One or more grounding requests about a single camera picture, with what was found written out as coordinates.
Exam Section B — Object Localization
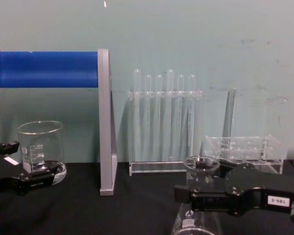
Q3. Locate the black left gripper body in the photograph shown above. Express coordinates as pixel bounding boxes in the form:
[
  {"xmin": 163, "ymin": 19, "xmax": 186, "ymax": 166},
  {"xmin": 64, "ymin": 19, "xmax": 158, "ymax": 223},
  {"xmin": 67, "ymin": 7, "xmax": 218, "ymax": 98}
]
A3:
[{"xmin": 0, "ymin": 141, "xmax": 30, "ymax": 197}]

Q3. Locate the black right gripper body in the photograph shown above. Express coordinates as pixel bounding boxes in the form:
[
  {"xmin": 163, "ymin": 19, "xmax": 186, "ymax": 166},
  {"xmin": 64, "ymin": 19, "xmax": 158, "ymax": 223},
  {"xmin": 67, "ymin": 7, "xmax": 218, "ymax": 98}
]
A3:
[{"xmin": 224, "ymin": 162, "xmax": 293, "ymax": 217}]

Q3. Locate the clear glass conical flask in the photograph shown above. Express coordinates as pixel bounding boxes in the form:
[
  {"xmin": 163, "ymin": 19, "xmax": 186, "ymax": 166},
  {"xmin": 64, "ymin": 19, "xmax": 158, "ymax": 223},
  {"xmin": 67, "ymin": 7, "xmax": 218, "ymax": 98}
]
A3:
[{"xmin": 170, "ymin": 155, "xmax": 226, "ymax": 235}]

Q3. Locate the low clear acrylic tube rack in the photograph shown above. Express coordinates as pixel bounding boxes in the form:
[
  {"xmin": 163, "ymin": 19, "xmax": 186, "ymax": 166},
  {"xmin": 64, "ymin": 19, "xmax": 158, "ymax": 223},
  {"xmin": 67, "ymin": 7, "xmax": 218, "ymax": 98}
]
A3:
[{"xmin": 201, "ymin": 134, "xmax": 284, "ymax": 175}]

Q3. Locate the small graduated glass beaker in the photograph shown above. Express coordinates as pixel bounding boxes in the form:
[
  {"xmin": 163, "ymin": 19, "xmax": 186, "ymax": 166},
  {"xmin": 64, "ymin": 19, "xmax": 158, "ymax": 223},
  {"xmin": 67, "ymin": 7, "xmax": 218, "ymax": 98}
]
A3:
[{"xmin": 16, "ymin": 120, "xmax": 68, "ymax": 185}]

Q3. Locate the tall clear acrylic tube rack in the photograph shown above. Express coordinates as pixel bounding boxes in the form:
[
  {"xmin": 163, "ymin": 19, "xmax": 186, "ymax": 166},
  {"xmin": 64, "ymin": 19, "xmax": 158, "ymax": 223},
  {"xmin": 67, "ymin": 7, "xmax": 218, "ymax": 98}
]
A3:
[{"xmin": 126, "ymin": 89, "xmax": 203, "ymax": 177}]

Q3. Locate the large clear glass beaker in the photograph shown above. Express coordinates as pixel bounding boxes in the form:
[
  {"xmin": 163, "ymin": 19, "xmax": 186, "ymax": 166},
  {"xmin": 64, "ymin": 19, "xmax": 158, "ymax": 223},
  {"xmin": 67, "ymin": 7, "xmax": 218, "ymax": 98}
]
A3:
[{"xmin": 232, "ymin": 96, "xmax": 289, "ymax": 148}]

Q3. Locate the black table cloth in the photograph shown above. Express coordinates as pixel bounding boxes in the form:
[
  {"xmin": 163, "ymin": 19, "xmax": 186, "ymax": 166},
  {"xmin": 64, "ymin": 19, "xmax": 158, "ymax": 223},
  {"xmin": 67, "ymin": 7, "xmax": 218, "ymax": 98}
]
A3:
[{"xmin": 0, "ymin": 160, "xmax": 294, "ymax": 235}]

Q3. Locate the grey triangular stand upright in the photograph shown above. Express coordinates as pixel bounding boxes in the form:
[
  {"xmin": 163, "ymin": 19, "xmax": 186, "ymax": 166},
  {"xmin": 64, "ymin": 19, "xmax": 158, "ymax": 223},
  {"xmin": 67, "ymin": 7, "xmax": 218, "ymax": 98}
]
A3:
[{"xmin": 97, "ymin": 48, "xmax": 119, "ymax": 197}]

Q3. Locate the blue cylindrical roll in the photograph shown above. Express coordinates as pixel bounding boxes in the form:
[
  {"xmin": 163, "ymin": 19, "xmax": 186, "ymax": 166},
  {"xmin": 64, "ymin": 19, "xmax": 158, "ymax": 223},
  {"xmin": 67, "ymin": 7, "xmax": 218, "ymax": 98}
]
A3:
[{"xmin": 0, "ymin": 50, "xmax": 99, "ymax": 89}]

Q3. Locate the clear glass test tube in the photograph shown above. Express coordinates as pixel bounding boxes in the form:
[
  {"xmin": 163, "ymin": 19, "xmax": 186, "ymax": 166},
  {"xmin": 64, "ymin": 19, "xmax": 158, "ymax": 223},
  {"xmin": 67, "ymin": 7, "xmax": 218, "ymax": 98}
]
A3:
[
  {"xmin": 176, "ymin": 73, "xmax": 185, "ymax": 163},
  {"xmin": 188, "ymin": 73, "xmax": 196, "ymax": 163},
  {"xmin": 144, "ymin": 73, "xmax": 151, "ymax": 163},
  {"xmin": 167, "ymin": 69, "xmax": 175, "ymax": 163},
  {"xmin": 154, "ymin": 73, "xmax": 163, "ymax": 163}
]

